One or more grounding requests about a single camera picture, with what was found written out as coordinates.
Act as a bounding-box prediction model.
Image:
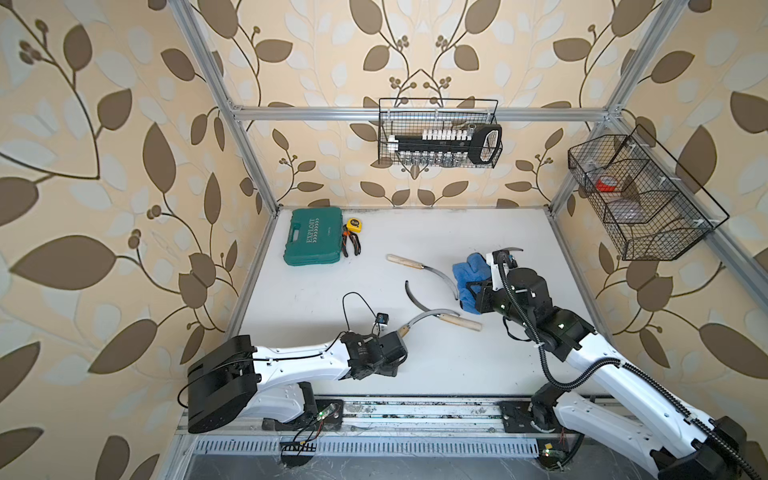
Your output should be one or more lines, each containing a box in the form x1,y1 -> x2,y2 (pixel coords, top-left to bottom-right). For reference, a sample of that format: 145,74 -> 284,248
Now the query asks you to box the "yellow tape measure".
346,218 -> 362,234

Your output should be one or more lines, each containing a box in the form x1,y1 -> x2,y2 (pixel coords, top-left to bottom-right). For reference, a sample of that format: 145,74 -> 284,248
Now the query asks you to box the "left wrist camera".
375,312 -> 389,327

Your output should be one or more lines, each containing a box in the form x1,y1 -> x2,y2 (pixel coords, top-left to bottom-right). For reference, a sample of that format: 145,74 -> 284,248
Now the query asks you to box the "red item in basket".
595,175 -> 619,193

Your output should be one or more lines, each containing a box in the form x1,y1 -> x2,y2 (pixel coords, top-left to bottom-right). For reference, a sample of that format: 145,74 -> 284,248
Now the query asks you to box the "blue grey microfiber rag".
452,252 -> 491,315

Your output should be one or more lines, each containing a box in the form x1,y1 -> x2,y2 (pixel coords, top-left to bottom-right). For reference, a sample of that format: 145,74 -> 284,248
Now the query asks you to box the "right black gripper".
467,278 -> 533,332

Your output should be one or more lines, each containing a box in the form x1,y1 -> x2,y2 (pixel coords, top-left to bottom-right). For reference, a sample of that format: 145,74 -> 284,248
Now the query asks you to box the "black wire basket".
377,97 -> 503,169
568,124 -> 730,261

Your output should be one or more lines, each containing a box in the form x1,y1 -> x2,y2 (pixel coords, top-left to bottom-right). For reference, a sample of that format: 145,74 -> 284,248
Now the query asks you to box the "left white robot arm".
181,331 -> 408,434

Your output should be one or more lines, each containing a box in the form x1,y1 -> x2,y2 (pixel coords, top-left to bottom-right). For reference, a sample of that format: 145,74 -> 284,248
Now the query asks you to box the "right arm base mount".
496,383 -> 579,434

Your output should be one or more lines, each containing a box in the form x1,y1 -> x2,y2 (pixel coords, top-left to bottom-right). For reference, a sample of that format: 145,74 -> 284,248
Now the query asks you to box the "rear black wire basket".
377,97 -> 503,169

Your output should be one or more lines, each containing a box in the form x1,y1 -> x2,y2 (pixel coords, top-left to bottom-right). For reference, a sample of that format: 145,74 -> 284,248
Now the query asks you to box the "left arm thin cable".
340,291 -> 379,337

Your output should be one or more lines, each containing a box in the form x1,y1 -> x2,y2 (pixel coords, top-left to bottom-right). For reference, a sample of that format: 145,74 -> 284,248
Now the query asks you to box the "green plastic tool case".
283,207 -> 343,266

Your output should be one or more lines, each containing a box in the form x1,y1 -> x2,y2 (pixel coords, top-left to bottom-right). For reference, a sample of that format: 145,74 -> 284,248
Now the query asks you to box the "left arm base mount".
261,382 -> 345,432

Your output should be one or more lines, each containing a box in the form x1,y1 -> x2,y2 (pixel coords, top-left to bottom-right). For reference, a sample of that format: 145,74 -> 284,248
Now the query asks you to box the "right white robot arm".
475,258 -> 760,479

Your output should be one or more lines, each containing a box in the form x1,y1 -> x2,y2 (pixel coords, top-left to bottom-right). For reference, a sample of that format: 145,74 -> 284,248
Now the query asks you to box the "right black wire basket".
568,124 -> 730,261

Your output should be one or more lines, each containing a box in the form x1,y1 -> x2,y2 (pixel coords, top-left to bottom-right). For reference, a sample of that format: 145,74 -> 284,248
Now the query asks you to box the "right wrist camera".
492,250 -> 518,270

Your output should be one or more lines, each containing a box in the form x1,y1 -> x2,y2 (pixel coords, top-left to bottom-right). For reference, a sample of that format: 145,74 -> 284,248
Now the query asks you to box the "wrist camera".
375,312 -> 389,327
492,250 -> 518,270

